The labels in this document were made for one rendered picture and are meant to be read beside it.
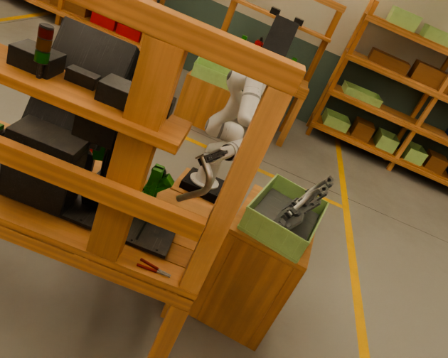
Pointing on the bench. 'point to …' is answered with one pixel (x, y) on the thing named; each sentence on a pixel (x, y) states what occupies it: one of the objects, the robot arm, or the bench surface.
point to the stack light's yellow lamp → (43, 45)
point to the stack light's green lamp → (41, 57)
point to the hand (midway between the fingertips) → (205, 160)
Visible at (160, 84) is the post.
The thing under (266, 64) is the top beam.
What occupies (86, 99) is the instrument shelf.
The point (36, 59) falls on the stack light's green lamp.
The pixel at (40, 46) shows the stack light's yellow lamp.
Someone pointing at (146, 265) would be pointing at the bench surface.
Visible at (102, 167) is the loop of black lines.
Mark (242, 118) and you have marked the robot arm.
